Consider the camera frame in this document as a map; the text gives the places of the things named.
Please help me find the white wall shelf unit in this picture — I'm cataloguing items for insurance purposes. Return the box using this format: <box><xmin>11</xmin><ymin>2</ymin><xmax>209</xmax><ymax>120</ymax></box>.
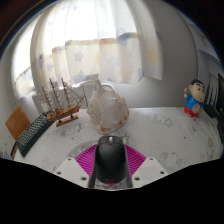
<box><xmin>196</xmin><ymin>19</ymin><xmax>224</xmax><ymax>101</ymax></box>

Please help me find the white cartoon-print tablecloth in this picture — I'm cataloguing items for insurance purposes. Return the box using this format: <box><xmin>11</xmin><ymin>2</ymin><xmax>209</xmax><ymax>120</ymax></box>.
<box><xmin>13</xmin><ymin>106</ymin><xmax>224</xmax><ymax>188</ymax></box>

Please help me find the wooden sailing ship model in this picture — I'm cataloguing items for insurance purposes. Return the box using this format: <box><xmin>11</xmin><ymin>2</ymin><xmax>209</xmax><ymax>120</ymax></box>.
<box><xmin>40</xmin><ymin>77</ymin><xmax>86</xmax><ymax>128</ymax></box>

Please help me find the black computer mouse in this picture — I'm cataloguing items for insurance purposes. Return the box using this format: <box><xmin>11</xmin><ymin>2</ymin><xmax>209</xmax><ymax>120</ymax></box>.
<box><xmin>90</xmin><ymin>134</ymin><xmax>130</xmax><ymax>188</ymax></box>

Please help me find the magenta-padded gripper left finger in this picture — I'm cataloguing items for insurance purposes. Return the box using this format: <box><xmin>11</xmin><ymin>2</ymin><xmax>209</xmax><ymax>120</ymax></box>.
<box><xmin>53</xmin><ymin>145</ymin><xmax>98</xmax><ymax>189</ymax></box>

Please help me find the white radiator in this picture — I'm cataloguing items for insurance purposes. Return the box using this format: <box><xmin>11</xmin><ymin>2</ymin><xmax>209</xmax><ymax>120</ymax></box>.
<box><xmin>31</xmin><ymin>81</ymin><xmax>116</xmax><ymax>113</ymax></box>

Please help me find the black keyboard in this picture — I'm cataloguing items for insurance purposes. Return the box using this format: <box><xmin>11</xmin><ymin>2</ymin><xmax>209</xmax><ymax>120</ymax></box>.
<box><xmin>14</xmin><ymin>111</ymin><xmax>55</xmax><ymax>158</ymax></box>

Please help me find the cartoon boy figurine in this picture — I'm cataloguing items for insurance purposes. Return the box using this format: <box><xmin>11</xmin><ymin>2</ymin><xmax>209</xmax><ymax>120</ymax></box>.
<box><xmin>182</xmin><ymin>78</ymin><xmax>206</xmax><ymax>119</ymax></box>

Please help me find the white star-print curtain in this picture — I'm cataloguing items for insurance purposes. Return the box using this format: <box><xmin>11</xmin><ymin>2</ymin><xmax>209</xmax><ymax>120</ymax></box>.
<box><xmin>13</xmin><ymin>0</ymin><xmax>164</xmax><ymax>99</ymax></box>

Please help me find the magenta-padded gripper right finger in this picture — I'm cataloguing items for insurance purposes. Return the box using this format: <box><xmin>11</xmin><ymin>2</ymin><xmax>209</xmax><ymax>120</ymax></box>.
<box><xmin>123</xmin><ymin>144</ymin><xmax>169</xmax><ymax>189</ymax></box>

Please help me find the orange wooden chair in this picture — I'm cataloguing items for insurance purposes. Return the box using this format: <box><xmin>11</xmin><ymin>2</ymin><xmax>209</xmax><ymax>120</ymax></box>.
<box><xmin>4</xmin><ymin>105</ymin><xmax>32</xmax><ymax>160</ymax></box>

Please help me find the black router with antennas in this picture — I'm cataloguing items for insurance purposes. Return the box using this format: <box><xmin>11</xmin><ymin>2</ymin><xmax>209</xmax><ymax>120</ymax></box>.
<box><xmin>203</xmin><ymin>83</ymin><xmax>224</xmax><ymax>124</ymax></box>

